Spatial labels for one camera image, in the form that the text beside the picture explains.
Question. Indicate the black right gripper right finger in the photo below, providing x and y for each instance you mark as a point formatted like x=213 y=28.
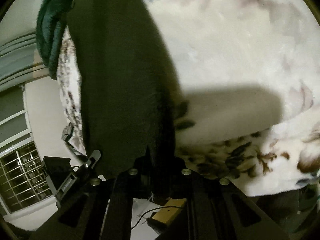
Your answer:
x=217 y=209

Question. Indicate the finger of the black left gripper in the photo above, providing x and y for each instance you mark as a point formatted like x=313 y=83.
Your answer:
x=93 y=159
x=67 y=132

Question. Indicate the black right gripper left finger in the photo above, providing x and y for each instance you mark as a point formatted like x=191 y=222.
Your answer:
x=100 y=210

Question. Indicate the black garment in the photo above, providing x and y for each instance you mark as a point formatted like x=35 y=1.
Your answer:
x=128 y=83

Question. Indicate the window with metal grille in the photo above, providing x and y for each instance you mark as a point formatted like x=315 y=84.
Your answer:
x=22 y=178

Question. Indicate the grey green curtain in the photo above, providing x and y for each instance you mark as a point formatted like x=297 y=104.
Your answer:
x=20 y=61

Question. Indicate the dark green folded duvet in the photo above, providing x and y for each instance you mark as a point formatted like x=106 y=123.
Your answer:
x=50 y=27

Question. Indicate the floral bed blanket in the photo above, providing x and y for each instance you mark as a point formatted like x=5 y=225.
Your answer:
x=246 y=79

